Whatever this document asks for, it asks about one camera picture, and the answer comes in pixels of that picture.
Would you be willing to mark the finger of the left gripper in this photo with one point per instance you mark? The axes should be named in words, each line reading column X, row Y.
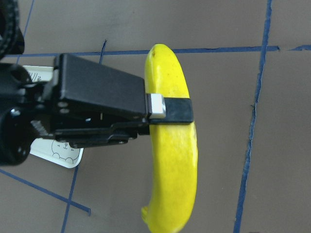
column 168, row 111

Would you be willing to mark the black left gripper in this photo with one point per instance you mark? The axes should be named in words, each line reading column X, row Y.
column 85, row 104

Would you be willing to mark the yellow banana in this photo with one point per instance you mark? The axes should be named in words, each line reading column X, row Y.
column 174, row 147

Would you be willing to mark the white bear tray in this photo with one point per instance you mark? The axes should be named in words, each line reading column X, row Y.
column 51, row 150

